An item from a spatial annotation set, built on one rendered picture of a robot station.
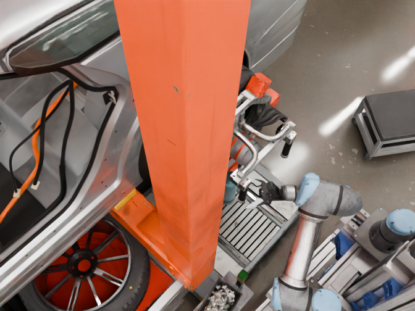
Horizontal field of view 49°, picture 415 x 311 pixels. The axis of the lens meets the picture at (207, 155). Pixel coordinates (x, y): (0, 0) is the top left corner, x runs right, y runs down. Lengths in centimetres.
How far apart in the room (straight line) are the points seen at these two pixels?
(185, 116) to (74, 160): 131
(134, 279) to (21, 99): 103
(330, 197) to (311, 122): 176
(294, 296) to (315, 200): 38
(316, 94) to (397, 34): 96
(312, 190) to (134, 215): 96
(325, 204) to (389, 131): 149
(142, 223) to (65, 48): 109
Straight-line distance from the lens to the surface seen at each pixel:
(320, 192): 172
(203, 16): 68
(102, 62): 151
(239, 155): 219
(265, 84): 210
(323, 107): 353
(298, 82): 362
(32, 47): 140
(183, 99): 80
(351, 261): 228
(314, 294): 186
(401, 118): 323
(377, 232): 220
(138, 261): 241
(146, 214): 230
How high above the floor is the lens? 282
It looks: 62 degrees down
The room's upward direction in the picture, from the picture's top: 3 degrees clockwise
